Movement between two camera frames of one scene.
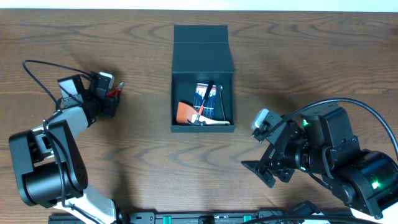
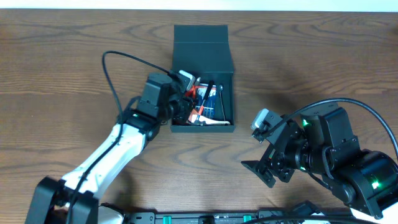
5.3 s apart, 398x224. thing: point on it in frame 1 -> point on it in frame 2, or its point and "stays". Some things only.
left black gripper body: x=109 y=101 -> x=183 y=106
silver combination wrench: x=221 y=88 stays
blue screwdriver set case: x=209 y=108 stays
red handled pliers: x=117 y=91 -> x=192 y=92
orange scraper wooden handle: x=186 y=114 stays
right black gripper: x=283 y=158 stays
